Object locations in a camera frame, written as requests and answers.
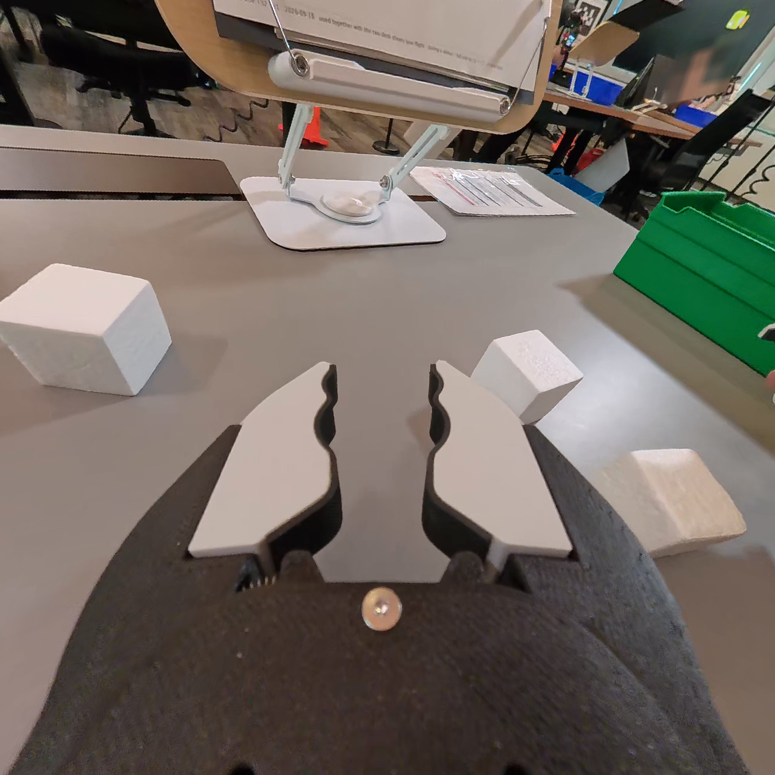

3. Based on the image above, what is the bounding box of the grey desk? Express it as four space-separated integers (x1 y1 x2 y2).
0 124 775 775

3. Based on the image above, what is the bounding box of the white document stand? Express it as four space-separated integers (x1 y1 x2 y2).
154 0 564 250

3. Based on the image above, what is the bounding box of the black mesh office chair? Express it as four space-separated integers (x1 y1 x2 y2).
657 90 773 207

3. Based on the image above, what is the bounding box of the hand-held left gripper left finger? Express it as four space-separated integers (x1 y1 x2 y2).
186 361 344 576

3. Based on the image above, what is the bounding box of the small wooden document stand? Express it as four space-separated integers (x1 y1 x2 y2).
566 23 641 98

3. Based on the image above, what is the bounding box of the green plastic bin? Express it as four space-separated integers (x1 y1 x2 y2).
613 191 775 377

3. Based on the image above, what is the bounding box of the white foam board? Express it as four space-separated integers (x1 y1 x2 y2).
572 138 633 195

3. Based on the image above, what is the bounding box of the white paper sheet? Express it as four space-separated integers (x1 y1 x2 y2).
212 0 552 92

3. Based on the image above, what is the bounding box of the orange traffic cone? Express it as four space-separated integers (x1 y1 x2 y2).
280 106 331 149

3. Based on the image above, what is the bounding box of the blue bag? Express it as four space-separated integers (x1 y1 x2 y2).
548 168 606 207

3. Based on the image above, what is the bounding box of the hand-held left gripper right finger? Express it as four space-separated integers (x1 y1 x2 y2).
422 360 574 575

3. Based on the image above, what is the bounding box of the laminated printed sheet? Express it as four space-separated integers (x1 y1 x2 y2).
411 165 577 216

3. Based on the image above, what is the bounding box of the white foam block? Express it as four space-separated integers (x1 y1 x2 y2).
590 448 748 559
471 330 585 425
0 263 173 397

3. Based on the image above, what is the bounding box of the blue plastic bin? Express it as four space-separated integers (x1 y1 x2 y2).
572 68 624 107

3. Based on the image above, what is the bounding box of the wooden background desk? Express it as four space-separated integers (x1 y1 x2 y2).
545 91 758 143

